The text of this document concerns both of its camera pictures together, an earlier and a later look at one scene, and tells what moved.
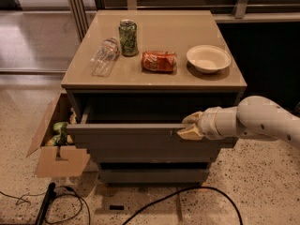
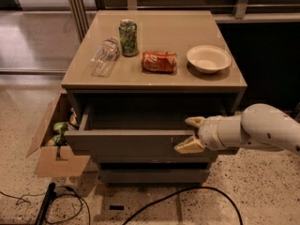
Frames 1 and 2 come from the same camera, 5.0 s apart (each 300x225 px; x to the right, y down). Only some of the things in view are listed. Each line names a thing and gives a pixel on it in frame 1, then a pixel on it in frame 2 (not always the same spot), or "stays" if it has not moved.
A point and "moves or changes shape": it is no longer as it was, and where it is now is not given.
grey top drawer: (139, 126) moves or changes shape
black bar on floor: (49, 198) stays
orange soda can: (158, 61) stays
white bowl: (208, 58) stays
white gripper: (208, 124) -> (208, 132)
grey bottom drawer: (154, 175) stays
